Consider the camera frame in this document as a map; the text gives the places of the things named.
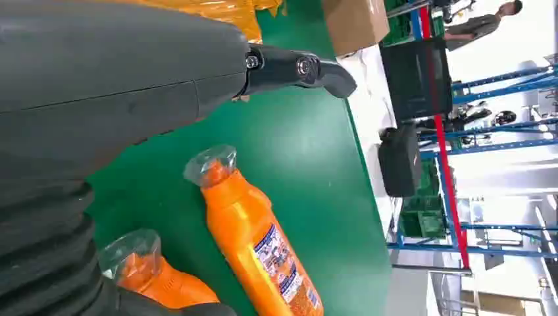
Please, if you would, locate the blue metal rack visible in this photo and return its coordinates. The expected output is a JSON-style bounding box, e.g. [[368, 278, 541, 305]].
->
[[387, 63, 558, 263]]

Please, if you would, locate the brown cardboard box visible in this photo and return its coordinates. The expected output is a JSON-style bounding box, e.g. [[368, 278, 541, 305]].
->
[[321, 0, 391, 58]]

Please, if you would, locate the green mat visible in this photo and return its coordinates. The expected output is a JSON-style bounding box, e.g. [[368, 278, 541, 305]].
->
[[85, 0, 393, 316]]

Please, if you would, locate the black carrying case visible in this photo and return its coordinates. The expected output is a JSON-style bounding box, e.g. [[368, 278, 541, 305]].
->
[[377, 123, 424, 198]]

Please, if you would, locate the red pole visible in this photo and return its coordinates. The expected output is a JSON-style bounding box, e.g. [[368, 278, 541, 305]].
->
[[419, 5, 472, 271]]

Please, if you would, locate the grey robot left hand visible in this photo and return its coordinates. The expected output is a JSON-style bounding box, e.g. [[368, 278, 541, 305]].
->
[[0, 0, 359, 186]]

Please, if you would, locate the person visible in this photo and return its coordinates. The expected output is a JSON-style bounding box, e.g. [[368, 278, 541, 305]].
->
[[444, 0, 524, 52]]

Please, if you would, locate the green crate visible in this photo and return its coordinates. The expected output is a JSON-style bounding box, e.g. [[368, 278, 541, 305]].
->
[[382, 0, 445, 47], [397, 159, 447, 240]]

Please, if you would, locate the yellow sheet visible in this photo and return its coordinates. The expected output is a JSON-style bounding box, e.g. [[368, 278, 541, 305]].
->
[[130, 0, 287, 45]]

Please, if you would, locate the orange drink bottle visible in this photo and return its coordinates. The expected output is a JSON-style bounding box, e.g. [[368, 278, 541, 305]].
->
[[183, 144, 326, 316], [97, 228, 221, 311]]

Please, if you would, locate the white table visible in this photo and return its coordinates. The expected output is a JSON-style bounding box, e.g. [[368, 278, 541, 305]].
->
[[338, 43, 397, 238]]

